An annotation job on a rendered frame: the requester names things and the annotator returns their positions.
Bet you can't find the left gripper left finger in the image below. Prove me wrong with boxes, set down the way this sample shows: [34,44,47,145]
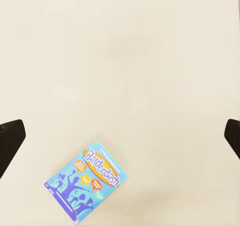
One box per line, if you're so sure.
[0,119,26,179]

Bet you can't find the board game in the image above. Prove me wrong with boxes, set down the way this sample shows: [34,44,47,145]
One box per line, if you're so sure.
[44,138,129,226]

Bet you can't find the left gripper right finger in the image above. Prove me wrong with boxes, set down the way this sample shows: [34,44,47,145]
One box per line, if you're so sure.
[224,118,240,159]

